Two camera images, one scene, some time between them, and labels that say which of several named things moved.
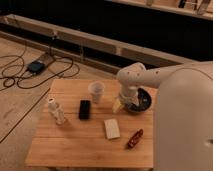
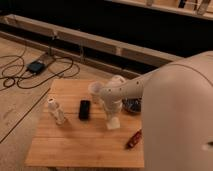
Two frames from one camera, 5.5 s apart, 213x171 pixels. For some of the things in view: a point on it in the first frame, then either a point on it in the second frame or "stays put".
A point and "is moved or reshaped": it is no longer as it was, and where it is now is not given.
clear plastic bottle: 57,112 stays put
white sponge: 112,129 is moved or reshaped
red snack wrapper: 135,139 stays put
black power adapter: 36,67 stays put
